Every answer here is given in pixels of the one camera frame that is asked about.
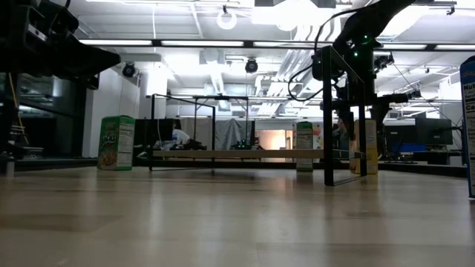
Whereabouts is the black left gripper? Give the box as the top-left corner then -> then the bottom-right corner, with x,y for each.
22,0 -> 122,90

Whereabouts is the grey hanging cloth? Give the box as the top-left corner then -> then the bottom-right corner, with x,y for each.
216,118 -> 254,151

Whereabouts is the green and white cereal box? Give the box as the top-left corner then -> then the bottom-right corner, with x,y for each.
292,121 -> 324,173

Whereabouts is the yellow cereal box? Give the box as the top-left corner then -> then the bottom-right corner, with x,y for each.
350,119 -> 379,175

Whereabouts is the thin yellow cord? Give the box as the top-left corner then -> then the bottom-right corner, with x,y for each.
7,73 -> 30,146

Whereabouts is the wood shelf with black frame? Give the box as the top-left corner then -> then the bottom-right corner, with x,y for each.
149,44 -> 368,187

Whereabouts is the green Apple Jacks cereal box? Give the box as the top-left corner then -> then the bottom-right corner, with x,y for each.
96,115 -> 136,172

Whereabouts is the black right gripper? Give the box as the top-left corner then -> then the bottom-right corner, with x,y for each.
321,46 -> 409,161

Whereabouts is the dark computer monitor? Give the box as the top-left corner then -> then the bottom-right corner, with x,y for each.
134,118 -> 175,148
415,117 -> 454,146
384,124 -> 416,145

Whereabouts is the long ceiling light strip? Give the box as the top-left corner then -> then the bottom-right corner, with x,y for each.
79,39 -> 475,51

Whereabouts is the blue cereal box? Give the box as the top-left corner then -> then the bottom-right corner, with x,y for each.
459,55 -> 475,200

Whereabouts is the dark glass partition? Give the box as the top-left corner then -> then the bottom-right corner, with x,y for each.
18,72 -> 88,159

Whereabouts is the person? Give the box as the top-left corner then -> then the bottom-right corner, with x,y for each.
332,118 -> 350,151
154,122 -> 192,151

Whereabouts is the white ring ceiling light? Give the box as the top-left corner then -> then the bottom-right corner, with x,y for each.
216,10 -> 238,31

